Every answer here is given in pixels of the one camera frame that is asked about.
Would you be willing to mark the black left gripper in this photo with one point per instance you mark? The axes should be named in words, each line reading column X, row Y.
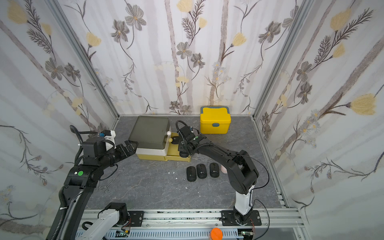
column 131, row 151

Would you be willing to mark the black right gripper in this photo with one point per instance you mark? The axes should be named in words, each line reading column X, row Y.
column 186, row 141

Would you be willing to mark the black computer mouse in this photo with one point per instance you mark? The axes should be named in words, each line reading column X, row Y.
column 175, row 140
column 191, row 174
column 201, row 171
column 214, row 170

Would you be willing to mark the yellow bottom drawer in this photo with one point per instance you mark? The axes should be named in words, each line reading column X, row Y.
column 173, row 154

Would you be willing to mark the three-drawer cabinet olive white yellow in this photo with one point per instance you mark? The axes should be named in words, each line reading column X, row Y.
column 151, row 135

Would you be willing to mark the pink computer mouse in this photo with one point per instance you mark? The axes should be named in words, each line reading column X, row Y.
column 224, row 170

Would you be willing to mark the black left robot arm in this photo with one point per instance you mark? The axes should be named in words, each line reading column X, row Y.
column 81, row 181

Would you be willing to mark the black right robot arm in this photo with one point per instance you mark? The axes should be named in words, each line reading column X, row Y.
column 241, row 170

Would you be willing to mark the yellow storage box grey latch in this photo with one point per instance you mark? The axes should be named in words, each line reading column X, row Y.
column 215, row 120

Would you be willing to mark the metal scissors on floor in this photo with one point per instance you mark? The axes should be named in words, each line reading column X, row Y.
column 106, row 187

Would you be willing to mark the orange round cap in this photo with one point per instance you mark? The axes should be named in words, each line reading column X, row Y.
column 216, row 234

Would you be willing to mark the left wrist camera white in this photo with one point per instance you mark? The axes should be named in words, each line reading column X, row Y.
column 109, row 135

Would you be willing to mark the aluminium frame corner post right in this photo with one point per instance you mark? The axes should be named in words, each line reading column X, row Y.
column 298, row 22

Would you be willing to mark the aluminium frame corner post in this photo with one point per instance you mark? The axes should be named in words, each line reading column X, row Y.
column 76, row 45
column 298, row 22

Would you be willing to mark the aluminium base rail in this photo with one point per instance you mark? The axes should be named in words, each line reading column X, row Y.
column 259, row 224

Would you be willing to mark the aluminium frame corner post left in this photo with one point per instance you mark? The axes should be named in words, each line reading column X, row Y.
column 76, row 45

